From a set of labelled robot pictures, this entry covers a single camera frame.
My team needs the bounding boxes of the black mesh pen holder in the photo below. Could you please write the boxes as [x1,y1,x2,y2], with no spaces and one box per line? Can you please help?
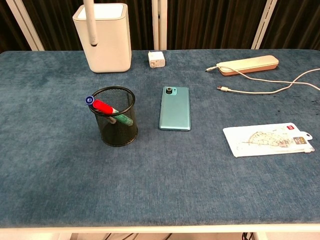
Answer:
[90,86,139,147]

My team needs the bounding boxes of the markers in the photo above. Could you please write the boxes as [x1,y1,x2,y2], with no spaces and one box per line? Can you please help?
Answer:
[92,99,135,126]

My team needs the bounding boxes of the teal smartphone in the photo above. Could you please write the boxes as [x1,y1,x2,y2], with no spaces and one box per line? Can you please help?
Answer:
[158,86,192,132]

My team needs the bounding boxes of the blue fabric table mat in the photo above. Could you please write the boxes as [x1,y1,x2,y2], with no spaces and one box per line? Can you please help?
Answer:
[0,49,320,229]

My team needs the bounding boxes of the white charger adapter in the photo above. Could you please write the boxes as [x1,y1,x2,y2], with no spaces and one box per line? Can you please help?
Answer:
[147,50,167,69]

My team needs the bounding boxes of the white square bin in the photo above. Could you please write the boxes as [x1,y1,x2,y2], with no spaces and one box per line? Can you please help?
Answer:
[72,2,133,74]

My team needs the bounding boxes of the white printed card package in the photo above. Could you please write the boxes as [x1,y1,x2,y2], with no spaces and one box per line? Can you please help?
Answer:
[222,122,316,158]

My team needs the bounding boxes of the white hanging rod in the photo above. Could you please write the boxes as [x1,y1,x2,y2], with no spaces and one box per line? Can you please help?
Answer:
[82,0,99,48]

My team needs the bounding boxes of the white USB cable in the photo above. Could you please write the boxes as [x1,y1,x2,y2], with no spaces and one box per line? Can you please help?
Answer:
[204,65,320,96]

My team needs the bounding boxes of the white partition post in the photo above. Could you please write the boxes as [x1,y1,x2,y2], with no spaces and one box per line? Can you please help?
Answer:
[151,0,168,51]
[5,0,45,52]
[250,0,279,50]

